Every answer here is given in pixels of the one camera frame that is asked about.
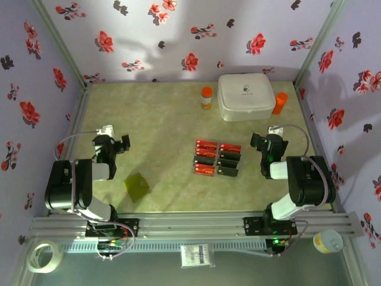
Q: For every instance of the black VIP card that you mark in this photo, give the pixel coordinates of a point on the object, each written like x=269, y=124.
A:
x=227, y=172
x=229, y=155
x=227, y=163
x=204, y=161

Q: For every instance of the red VIP card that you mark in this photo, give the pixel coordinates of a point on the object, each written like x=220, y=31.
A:
x=205, y=143
x=230, y=147
x=204, y=170
x=206, y=152

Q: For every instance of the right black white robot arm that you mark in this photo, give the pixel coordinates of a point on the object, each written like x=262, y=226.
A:
x=309, y=181

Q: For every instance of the orange cylinder container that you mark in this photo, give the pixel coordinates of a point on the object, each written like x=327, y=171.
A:
x=279, y=103

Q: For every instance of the white square storage box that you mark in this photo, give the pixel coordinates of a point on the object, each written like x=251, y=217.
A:
x=245, y=96

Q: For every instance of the orange capped pill bottle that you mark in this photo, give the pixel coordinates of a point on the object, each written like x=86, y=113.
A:
x=206, y=98

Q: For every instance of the yellow white round container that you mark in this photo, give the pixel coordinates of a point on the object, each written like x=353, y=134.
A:
x=327, y=242

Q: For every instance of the clear tape roll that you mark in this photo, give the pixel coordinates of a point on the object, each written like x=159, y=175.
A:
x=31, y=262

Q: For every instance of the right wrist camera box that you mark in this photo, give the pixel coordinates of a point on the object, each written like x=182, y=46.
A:
x=274, y=130

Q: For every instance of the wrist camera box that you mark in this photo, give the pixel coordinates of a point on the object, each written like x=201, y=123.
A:
x=274, y=130
x=105, y=130

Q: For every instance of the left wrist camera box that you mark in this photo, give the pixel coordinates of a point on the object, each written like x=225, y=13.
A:
x=105, y=130

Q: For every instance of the aluminium side rail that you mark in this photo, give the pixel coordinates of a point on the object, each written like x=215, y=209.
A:
x=78, y=119
x=315, y=143

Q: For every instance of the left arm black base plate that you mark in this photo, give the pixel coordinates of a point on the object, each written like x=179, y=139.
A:
x=131, y=226

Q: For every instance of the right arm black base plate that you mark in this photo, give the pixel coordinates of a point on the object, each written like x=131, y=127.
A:
x=253, y=226

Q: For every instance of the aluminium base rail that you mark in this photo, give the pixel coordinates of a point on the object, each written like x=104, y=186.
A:
x=190, y=223

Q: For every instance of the aluminium frame post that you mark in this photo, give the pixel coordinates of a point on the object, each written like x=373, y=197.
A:
x=318, y=41
x=59, y=44

